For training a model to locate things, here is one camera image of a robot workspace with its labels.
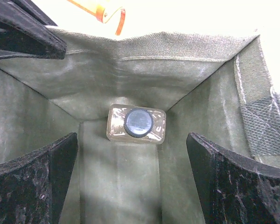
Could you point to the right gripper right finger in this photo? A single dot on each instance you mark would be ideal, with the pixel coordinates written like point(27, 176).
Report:
point(233, 189)

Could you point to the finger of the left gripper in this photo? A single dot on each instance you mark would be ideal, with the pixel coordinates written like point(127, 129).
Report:
point(24, 33)

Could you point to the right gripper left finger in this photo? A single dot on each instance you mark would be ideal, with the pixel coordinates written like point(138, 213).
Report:
point(33, 187)

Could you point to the green canvas bag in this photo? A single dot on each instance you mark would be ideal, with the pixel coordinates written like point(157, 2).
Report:
point(217, 86)

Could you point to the clear square bottle black cap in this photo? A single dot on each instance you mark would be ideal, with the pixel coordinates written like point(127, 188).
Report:
point(134, 124)

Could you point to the orange wooden shelf rack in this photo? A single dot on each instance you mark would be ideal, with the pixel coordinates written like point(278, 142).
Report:
point(103, 11)

